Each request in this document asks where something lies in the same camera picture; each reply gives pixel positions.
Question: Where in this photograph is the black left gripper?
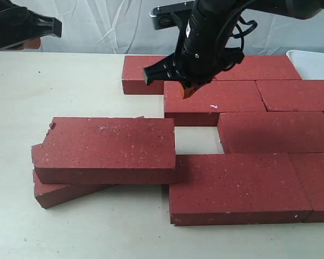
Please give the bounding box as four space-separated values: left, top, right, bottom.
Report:
0 1 62 50

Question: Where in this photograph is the back row right red brick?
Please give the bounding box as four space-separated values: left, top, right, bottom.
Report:
215 55 301 81

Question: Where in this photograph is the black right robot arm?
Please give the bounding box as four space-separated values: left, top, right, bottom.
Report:
143 1 324 99

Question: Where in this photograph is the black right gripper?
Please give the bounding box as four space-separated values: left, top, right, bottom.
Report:
143 16 245 99

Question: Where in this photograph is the white plastic tray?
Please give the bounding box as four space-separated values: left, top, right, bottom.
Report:
286 50 324 80

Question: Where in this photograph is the back row left red brick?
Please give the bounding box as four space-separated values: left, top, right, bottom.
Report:
121 55 165 95

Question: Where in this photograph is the second row right red brick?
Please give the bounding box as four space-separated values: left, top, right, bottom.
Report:
256 80 324 114

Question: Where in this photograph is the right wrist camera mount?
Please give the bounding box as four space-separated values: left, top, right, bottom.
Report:
150 1 194 30

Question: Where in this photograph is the white plastic backdrop sheet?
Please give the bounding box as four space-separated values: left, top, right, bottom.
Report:
0 0 324 56

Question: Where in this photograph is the front row large red brick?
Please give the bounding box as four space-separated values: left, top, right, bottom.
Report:
169 154 313 226

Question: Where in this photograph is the third row red brick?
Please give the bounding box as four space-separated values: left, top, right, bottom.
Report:
218 112 324 154

